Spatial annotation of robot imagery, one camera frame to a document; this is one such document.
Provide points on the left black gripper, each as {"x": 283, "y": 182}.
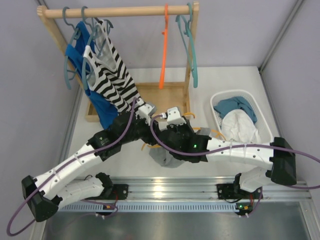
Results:
{"x": 139, "y": 122}

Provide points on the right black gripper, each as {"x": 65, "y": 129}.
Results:
{"x": 187, "y": 126}

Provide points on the grey tank top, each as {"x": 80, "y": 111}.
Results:
{"x": 165, "y": 157}

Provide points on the yellow plastic hanger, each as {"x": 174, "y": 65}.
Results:
{"x": 217, "y": 133}

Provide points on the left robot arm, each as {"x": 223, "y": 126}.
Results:
{"x": 49, "y": 192}

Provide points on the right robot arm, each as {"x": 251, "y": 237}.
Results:
{"x": 272, "y": 162}

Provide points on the blue tank top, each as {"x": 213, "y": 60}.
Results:
{"x": 106, "y": 112}

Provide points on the orange plastic hanger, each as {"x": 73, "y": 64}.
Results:
{"x": 165, "y": 45}

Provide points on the black white striped tank top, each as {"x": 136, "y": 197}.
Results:
{"x": 111, "y": 78}

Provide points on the teal plastic hanger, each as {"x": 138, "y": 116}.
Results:
{"x": 188, "y": 30}

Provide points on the grey-blue hanger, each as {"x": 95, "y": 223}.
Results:
{"x": 68, "y": 73}
{"x": 86, "y": 69}

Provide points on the grey-blue hanger far left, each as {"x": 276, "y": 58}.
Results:
{"x": 68, "y": 73}

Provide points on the wooden clothes rack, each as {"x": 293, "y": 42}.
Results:
{"x": 173, "y": 93}

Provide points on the teal-blue garment in basket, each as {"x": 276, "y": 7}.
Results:
{"x": 225, "y": 106}

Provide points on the white garment in basket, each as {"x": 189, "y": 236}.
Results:
{"x": 237, "y": 126}

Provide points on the white plastic laundry basket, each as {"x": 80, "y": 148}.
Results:
{"x": 264, "y": 131}

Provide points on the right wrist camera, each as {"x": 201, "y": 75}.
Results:
{"x": 173, "y": 116}

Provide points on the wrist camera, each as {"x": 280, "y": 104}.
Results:
{"x": 146, "y": 111}
{"x": 173, "y": 116}

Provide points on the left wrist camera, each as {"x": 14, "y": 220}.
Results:
{"x": 146, "y": 111}

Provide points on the aluminium mounting rail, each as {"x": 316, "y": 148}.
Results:
{"x": 202, "y": 189}

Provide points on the slotted grey cable duct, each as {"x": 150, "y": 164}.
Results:
{"x": 160, "y": 207}

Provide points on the aluminium corner post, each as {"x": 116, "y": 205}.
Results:
{"x": 298, "y": 4}

